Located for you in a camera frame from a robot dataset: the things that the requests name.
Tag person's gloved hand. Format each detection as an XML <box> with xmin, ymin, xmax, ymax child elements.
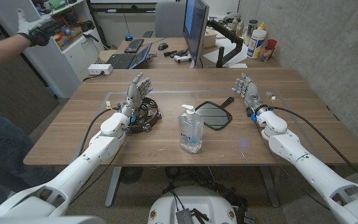
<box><xmin>16</xmin><ymin>8</ymin><xmax>58</xmax><ymax>47</ymax></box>

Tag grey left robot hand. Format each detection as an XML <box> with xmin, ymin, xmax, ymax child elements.
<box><xmin>120</xmin><ymin>72</ymin><xmax>153</xmax><ymax>118</ymax></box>

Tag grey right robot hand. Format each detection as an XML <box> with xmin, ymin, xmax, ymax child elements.
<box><xmin>232</xmin><ymin>73</ymin><xmax>269</xmax><ymax>116</ymax></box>

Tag person's bare forearm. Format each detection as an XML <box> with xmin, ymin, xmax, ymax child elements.
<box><xmin>0</xmin><ymin>33</ymin><xmax>32</xmax><ymax>72</ymax></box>

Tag black tambourine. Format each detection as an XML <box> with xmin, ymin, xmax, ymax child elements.
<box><xmin>126</xmin><ymin>96</ymin><xmax>163</xmax><ymax>134</ymax></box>

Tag black hand mirror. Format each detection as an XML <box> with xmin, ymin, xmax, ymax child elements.
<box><xmin>195</xmin><ymin>96</ymin><xmax>235</xmax><ymax>131</ymax></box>

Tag clear soap dispenser bottle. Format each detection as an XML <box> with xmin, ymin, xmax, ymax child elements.
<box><xmin>178</xmin><ymin>104</ymin><xmax>204</xmax><ymax>155</ymax></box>

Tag cardboard box with items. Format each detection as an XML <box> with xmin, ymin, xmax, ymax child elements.
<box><xmin>55</xmin><ymin>26</ymin><xmax>85</xmax><ymax>51</ymax></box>

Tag open dark laptop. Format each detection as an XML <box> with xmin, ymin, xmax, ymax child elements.
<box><xmin>106</xmin><ymin>42</ymin><xmax>153</xmax><ymax>70</ymax></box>

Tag clear drinking glass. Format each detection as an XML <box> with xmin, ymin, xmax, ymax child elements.
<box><xmin>259</xmin><ymin>45</ymin><xmax>275</xmax><ymax>62</ymax></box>

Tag white power strip box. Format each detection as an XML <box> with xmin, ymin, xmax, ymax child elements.
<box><xmin>87</xmin><ymin>63</ymin><xmax>114</xmax><ymax>76</ymax></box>

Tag white paper sheets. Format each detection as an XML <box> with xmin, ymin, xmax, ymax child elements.
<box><xmin>202</xmin><ymin>37</ymin><xmax>250</xmax><ymax>68</ymax></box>

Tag black keyboard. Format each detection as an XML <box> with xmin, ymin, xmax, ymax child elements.
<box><xmin>124</xmin><ymin>37</ymin><xmax>145</xmax><ymax>54</ymax></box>

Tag white labelled canister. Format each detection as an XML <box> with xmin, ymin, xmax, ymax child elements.
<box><xmin>246</xmin><ymin>29</ymin><xmax>267</xmax><ymax>60</ymax></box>

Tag black handheld controller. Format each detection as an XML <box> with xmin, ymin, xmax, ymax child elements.
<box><xmin>163</xmin><ymin>49</ymin><xmax>190</xmax><ymax>58</ymax></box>

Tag white game controller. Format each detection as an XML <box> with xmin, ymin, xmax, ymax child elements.
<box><xmin>173</xmin><ymin>54</ymin><xmax>192</xmax><ymax>64</ymax></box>

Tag dark-lidded jar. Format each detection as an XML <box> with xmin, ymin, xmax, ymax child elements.
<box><xmin>243</xmin><ymin>19</ymin><xmax>259</xmax><ymax>47</ymax></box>

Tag light wooden box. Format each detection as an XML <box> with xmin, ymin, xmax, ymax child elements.
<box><xmin>202</xmin><ymin>28</ymin><xmax>218</xmax><ymax>49</ymax></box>

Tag round black floor fan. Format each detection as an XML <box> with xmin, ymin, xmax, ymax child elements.
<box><xmin>119</xmin><ymin>167</ymin><xmax>144</xmax><ymax>185</ymax></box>

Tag grey office chair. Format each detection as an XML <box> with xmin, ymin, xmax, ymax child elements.
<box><xmin>143</xmin><ymin>1</ymin><xmax>186</xmax><ymax>39</ymax></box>

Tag black computer monitor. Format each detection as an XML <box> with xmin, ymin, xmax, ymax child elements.
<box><xmin>182</xmin><ymin>0</ymin><xmax>210</xmax><ymax>66</ymax></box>

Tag grey table leg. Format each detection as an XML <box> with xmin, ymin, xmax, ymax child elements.
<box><xmin>259</xmin><ymin>166</ymin><xmax>281</xmax><ymax>208</ymax></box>
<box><xmin>104</xmin><ymin>167</ymin><xmax>122</xmax><ymax>208</ymax></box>

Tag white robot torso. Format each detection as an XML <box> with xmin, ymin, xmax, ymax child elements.
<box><xmin>147</xmin><ymin>185</ymin><xmax>238</xmax><ymax>224</ymax></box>

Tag person's body in jeans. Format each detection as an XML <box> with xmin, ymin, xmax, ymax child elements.
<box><xmin>0</xmin><ymin>90</ymin><xmax>58</xmax><ymax>212</ymax></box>

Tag grey finned torso module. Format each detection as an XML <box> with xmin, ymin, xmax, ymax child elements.
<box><xmin>175</xmin><ymin>208</ymin><xmax>194</xmax><ymax>224</ymax></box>

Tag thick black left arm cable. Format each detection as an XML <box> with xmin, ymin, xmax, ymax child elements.
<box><xmin>78</xmin><ymin>107</ymin><xmax>121</xmax><ymax>156</ymax></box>

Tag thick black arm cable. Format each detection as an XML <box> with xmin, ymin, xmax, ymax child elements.
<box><xmin>267</xmin><ymin>106</ymin><xmax>358</xmax><ymax>190</ymax></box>
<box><xmin>78</xmin><ymin>107</ymin><xmax>121</xmax><ymax>156</ymax></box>

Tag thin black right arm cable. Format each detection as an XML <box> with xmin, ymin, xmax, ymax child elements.
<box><xmin>253</xmin><ymin>120</ymin><xmax>331</xmax><ymax>212</ymax></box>

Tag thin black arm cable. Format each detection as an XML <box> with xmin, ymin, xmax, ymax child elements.
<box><xmin>253</xmin><ymin>120</ymin><xmax>331</xmax><ymax>212</ymax></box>
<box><xmin>69</xmin><ymin>132</ymin><xmax>129</xmax><ymax>205</ymax></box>

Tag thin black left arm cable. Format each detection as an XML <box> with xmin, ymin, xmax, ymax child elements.
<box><xmin>69</xmin><ymin>132</ymin><xmax>129</xmax><ymax>205</ymax></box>

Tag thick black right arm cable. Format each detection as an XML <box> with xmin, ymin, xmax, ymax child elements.
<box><xmin>267</xmin><ymin>106</ymin><xmax>358</xmax><ymax>190</ymax></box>

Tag black floor cable tangle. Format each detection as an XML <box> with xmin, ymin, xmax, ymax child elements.
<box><xmin>163</xmin><ymin>167</ymin><xmax>248</xmax><ymax>218</ymax></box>

